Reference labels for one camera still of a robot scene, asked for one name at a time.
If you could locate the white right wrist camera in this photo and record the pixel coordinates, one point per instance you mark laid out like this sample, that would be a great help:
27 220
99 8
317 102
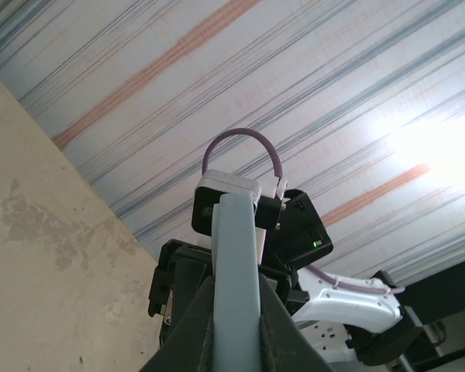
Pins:
203 209

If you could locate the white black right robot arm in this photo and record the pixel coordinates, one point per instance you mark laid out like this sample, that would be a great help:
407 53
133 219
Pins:
352 310

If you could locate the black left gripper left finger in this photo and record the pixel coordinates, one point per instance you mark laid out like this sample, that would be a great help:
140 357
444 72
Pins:
186 348

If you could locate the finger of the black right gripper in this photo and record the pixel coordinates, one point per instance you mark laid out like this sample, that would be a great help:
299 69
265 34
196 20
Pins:
166 279

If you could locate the light green phone case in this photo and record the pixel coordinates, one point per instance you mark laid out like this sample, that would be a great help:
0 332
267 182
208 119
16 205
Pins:
236 290

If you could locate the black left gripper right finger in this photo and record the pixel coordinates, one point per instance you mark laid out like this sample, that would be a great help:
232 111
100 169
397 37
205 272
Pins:
290 348

